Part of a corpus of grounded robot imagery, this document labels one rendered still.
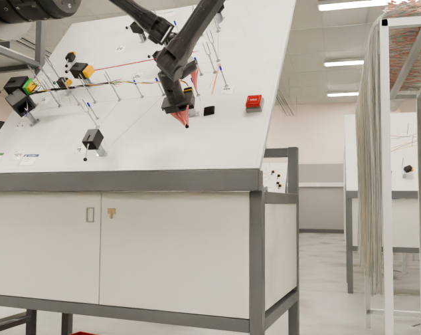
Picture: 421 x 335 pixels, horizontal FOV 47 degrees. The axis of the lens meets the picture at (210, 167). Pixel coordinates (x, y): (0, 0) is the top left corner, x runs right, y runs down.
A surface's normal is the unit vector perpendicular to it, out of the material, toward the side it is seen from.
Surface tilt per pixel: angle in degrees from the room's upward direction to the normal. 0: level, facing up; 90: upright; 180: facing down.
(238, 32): 53
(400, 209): 90
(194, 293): 90
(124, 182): 90
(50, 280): 90
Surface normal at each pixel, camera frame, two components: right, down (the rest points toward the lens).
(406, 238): -0.25, -0.07
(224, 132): -0.29, -0.65
